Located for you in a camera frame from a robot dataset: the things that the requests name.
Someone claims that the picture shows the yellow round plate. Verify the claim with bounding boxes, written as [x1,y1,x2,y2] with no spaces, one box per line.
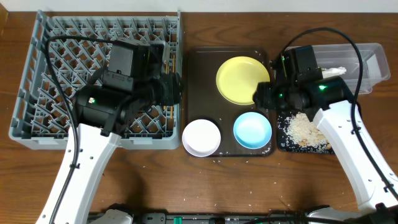
[216,56,271,105]

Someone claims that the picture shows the light blue bowl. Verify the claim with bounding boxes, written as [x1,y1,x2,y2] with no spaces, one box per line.
[233,112,272,149]

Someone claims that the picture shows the rice and food scraps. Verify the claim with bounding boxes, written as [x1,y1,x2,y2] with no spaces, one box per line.
[278,111,332,150]

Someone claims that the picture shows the pink white bowl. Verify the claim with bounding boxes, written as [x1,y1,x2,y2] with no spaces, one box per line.
[182,119,221,157]

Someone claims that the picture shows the white paper napkin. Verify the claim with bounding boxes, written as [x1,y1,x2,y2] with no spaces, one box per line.
[322,67,346,78]

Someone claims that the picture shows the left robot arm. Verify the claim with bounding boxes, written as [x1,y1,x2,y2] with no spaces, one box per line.
[38,38,181,223]

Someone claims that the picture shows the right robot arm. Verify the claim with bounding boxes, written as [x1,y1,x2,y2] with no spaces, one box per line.
[253,44,397,223]

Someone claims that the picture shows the black rectangular waste tray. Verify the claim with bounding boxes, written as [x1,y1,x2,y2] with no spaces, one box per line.
[276,108,335,155]

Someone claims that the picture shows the dark brown serving tray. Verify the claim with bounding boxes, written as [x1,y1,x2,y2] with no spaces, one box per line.
[183,46,277,157]

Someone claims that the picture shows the clear plastic bin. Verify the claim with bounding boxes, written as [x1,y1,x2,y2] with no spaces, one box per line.
[313,43,391,94]

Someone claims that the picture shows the grey plastic dish rack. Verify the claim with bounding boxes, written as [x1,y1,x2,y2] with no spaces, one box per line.
[9,11,183,150]

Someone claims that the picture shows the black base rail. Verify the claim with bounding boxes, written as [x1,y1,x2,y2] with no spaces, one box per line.
[86,204,310,224]

